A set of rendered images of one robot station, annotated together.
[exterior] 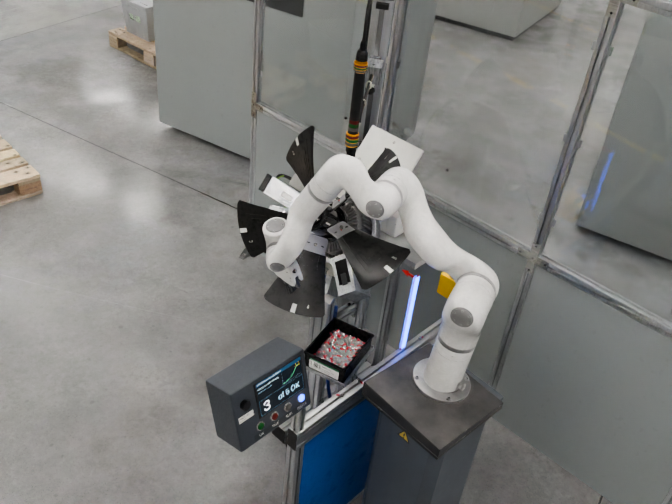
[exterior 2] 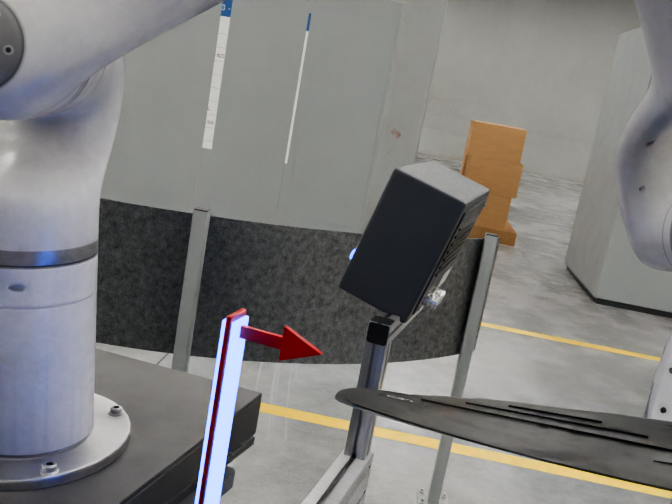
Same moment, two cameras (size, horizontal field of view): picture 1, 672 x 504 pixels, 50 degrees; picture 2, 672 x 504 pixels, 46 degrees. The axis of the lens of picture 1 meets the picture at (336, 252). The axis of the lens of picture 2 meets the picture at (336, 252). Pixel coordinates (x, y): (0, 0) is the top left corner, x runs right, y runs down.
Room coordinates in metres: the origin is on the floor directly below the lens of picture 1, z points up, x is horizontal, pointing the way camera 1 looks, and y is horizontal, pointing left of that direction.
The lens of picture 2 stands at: (2.38, -0.43, 1.35)
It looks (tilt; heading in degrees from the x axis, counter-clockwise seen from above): 12 degrees down; 156
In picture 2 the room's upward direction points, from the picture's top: 10 degrees clockwise
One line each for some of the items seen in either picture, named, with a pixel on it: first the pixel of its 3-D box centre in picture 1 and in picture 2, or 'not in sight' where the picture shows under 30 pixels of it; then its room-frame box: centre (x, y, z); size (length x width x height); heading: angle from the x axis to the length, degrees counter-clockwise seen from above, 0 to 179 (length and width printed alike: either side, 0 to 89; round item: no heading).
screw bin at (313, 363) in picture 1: (338, 349); not in sight; (1.87, -0.05, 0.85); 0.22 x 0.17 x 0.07; 155
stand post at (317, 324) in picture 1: (318, 344); not in sight; (2.29, 0.03, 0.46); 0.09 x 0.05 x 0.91; 50
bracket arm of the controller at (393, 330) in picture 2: not in sight; (398, 314); (1.41, 0.12, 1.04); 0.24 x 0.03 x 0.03; 140
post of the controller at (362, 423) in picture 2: (299, 407); (369, 388); (1.49, 0.06, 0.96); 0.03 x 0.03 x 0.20; 50
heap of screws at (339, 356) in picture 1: (337, 352); not in sight; (1.87, -0.05, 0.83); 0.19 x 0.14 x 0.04; 155
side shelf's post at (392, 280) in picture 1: (387, 310); not in sight; (2.62, -0.27, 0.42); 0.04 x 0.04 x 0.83; 50
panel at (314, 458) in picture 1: (372, 439); not in sight; (1.82, -0.22, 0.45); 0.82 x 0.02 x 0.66; 140
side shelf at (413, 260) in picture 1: (400, 237); not in sight; (2.62, -0.27, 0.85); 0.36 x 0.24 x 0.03; 50
